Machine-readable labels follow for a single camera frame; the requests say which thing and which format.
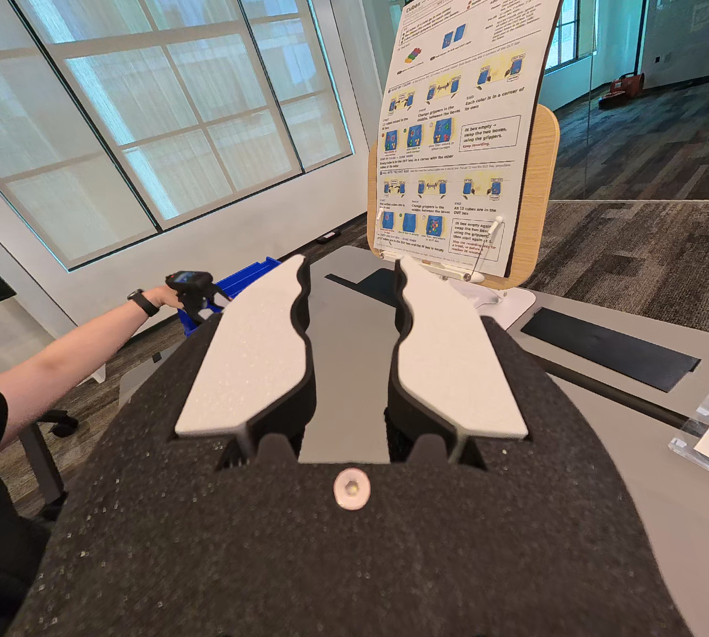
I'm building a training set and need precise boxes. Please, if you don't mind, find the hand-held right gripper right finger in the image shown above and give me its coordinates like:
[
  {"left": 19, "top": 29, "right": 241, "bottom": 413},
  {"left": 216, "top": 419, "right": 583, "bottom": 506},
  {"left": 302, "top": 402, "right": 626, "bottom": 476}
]
[{"left": 386, "top": 256, "right": 530, "bottom": 459}]

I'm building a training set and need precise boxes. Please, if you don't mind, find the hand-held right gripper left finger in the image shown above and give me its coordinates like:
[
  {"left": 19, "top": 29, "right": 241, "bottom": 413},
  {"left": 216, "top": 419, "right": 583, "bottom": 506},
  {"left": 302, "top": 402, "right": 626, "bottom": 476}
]
[{"left": 174, "top": 254, "right": 318, "bottom": 453}]

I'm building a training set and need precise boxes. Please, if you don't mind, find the blue plastic bin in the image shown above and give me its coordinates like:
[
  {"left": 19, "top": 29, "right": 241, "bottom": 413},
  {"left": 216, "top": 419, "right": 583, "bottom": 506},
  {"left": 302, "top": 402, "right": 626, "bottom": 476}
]
[{"left": 180, "top": 256, "right": 293, "bottom": 339}]

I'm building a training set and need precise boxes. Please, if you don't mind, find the person's left forearm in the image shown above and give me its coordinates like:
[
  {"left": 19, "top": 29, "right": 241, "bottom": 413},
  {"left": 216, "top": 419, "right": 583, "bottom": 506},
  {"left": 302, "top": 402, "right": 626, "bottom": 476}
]
[{"left": 0, "top": 298, "right": 146, "bottom": 452}]

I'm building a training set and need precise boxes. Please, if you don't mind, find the person's left hand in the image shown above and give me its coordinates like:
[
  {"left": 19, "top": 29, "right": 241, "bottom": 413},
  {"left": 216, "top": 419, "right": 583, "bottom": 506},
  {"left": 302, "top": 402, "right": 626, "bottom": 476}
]
[{"left": 145, "top": 285, "right": 187, "bottom": 311}]

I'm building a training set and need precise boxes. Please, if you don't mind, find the black wristwatch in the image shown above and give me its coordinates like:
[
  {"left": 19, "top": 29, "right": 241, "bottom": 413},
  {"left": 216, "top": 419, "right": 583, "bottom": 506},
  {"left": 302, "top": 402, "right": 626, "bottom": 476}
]
[{"left": 127, "top": 288, "right": 161, "bottom": 318}]

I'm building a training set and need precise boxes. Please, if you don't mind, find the large grid window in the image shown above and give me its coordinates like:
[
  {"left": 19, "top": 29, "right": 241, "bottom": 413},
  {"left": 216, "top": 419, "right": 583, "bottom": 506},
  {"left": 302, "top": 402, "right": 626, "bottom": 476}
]
[{"left": 0, "top": 0, "right": 355, "bottom": 272}]

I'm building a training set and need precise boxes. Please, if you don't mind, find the grey chair base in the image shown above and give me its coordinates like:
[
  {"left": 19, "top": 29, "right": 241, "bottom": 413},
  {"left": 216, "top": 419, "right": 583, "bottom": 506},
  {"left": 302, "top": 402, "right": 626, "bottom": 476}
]
[{"left": 19, "top": 409, "right": 79, "bottom": 507}]

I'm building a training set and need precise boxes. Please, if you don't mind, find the laminated paper sheet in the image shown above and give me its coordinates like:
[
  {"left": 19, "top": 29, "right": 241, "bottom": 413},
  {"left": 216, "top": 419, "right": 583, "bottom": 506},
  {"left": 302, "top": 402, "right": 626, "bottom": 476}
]
[{"left": 667, "top": 393, "right": 709, "bottom": 472}]

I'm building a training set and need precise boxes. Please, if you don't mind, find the illustrated instruction sheet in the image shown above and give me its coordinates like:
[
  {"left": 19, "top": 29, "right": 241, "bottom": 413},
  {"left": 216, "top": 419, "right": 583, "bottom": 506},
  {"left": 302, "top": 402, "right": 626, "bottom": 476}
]
[{"left": 374, "top": 0, "right": 587, "bottom": 279}]

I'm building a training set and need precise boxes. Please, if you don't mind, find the person's dark clothing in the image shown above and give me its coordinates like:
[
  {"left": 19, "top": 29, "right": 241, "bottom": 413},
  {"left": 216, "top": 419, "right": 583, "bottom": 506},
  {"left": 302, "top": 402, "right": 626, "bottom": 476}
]
[{"left": 0, "top": 390, "right": 53, "bottom": 621}]

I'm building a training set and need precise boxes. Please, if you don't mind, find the red floor blower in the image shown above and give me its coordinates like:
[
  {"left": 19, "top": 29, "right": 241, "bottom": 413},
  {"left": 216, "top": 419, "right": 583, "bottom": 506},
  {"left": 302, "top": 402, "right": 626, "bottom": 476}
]
[{"left": 598, "top": 71, "right": 647, "bottom": 110}]

